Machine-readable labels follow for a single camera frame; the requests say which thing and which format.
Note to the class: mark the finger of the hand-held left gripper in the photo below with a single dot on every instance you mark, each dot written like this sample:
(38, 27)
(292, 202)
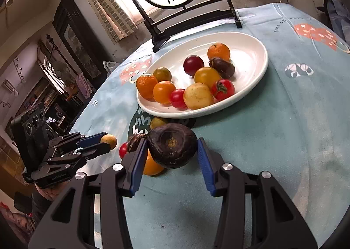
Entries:
(91, 139)
(95, 152)

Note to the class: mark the person's left hand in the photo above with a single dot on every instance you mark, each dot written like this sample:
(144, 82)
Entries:
(53, 192)

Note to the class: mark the yellow potato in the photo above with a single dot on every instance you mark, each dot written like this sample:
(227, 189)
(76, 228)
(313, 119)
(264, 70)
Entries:
(198, 96)

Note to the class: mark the yellow-green orange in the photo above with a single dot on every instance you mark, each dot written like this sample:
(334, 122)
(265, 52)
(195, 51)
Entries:
(162, 74)

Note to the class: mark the pink cloth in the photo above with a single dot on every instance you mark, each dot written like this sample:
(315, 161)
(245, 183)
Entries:
(82, 85)

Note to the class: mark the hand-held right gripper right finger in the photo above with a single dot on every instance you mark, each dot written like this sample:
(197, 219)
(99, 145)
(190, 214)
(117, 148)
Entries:
(205, 167)

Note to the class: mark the red cherry tomato with stem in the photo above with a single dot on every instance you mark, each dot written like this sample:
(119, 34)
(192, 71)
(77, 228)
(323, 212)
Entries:
(224, 90)

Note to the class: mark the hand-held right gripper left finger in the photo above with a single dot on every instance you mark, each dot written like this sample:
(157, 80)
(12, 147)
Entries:
(137, 165)

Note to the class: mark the orange tomato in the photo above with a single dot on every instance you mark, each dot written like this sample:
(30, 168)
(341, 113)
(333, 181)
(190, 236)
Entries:
(164, 92)

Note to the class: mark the light blue printed tablecloth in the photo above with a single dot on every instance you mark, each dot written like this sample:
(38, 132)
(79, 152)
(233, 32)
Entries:
(273, 128)

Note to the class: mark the bumpy orange mandarin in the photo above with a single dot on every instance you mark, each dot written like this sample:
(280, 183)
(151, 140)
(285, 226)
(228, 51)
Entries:
(218, 51)
(145, 86)

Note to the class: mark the white plastic bag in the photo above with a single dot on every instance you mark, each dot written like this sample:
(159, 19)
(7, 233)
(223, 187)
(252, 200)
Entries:
(109, 67)

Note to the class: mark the dark wooden cabinet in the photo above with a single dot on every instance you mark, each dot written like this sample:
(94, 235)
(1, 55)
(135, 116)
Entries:
(73, 35)

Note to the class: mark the small smooth orange tangerine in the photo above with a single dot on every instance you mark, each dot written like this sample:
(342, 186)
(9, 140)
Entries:
(151, 167)

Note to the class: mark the blue clothes pile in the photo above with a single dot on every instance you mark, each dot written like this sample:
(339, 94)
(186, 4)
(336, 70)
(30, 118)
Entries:
(339, 15)

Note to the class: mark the white oval plate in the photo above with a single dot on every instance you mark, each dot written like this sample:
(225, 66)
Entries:
(246, 54)

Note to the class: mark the dark red plum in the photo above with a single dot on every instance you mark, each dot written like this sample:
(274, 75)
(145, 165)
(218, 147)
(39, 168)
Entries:
(193, 65)

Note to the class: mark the checked beige curtain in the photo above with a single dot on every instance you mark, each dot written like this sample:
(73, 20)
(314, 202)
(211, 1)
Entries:
(109, 11)

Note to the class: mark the small yellow-green fruit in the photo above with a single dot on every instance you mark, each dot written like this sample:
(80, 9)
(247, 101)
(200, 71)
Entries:
(108, 141)
(158, 122)

